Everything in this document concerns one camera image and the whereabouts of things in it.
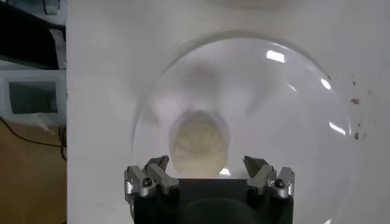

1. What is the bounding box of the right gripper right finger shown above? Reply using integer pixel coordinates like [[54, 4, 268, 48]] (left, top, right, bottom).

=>
[[243, 155, 296, 199]]

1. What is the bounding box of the white round plate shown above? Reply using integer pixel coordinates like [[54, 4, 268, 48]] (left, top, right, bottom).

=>
[[131, 32, 362, 224]]

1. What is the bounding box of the black panel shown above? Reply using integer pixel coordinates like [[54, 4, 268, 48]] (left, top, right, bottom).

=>
[[0, 0, 66, 69]]

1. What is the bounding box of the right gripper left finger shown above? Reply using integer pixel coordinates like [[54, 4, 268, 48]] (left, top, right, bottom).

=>
[[124, 155, 180, 204]]

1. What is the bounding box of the white steamed baozi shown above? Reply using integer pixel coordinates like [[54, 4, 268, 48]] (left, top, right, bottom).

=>
[[169, 110, 230, 179]]

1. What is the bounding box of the thin black floor cable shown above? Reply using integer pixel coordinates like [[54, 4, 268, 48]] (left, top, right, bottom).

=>
[[0, 117, 68, 162]]

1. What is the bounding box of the white plastic housing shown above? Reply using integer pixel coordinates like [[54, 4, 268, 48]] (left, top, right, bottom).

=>
[[0, 68, 67, 126]]

